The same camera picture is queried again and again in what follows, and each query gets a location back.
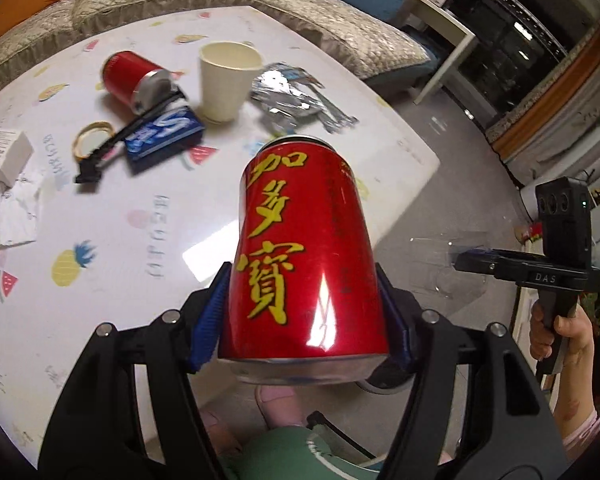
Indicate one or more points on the white side table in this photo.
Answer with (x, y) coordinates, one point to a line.
(445, 25)

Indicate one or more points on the pink slipper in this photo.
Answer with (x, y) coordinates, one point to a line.
(215, 430)
(275, 402)

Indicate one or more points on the silver foil wrapper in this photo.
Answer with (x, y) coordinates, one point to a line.
(295, 97)

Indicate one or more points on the person's right forearm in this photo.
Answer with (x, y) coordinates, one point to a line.
(575, 410)

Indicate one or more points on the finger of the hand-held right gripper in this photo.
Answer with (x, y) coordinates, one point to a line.
(475, 261)

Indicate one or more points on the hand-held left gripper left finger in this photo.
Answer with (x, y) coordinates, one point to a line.
(210, 312)

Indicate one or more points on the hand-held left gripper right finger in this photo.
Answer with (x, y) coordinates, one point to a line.
(397, 322)

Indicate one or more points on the white trash bin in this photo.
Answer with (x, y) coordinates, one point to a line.
(385, 385)

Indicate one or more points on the red drink can yellow print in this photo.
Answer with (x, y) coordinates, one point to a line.
(310, 260)

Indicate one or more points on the crumpled white paper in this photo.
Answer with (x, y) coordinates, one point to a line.
(10, 210)

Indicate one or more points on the black pen tool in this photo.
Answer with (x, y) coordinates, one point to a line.
(112, 146)

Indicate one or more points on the white cardboard box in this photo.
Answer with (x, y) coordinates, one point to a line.
(5, 155)

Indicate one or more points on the blue flat packet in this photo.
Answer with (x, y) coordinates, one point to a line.
(162, 132)

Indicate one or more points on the clear plastic cup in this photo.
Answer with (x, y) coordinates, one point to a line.
(442, 275)

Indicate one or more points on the person's right hand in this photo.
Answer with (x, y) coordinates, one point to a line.
(575, 335)

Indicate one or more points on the grey quilted sofa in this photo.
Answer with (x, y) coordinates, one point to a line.
(230, 5)

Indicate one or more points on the cream paper cup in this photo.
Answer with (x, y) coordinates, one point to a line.
(225, 87)

